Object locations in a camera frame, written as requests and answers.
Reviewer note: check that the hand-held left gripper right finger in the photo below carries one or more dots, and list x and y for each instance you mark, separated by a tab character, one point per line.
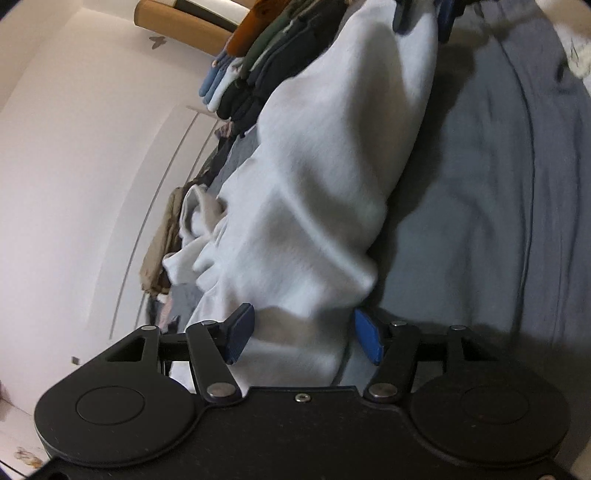
369	337

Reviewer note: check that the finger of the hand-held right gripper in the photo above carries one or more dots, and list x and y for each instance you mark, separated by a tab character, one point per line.
405	16
447	21

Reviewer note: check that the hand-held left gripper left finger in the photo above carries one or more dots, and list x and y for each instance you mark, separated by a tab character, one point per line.
238	332

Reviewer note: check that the white hoodie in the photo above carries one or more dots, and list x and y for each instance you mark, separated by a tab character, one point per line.
323	184

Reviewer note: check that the khaki folded clothes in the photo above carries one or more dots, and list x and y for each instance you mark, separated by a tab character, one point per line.
159	240

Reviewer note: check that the stack of dark folded clothes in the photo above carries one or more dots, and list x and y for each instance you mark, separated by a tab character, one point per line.
277	78

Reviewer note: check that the dark green folded sweater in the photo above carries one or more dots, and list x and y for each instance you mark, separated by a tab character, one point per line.
277	39

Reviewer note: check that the rust brown folded sweater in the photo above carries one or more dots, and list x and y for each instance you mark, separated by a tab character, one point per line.
247	30

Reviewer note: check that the white headboard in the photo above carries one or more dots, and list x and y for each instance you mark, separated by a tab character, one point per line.
138	207

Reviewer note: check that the grey printed quilt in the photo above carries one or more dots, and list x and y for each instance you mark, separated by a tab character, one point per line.
485	184

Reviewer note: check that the black crumpled garments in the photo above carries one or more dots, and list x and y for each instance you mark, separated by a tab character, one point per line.
219	157

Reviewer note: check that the white folded sweater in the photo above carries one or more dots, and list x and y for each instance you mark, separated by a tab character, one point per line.
226	87

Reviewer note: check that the blue folded sweater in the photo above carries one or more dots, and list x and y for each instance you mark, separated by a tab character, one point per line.
216	78

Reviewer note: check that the butterfly wall sticker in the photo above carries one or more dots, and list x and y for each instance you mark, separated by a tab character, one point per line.
157	41

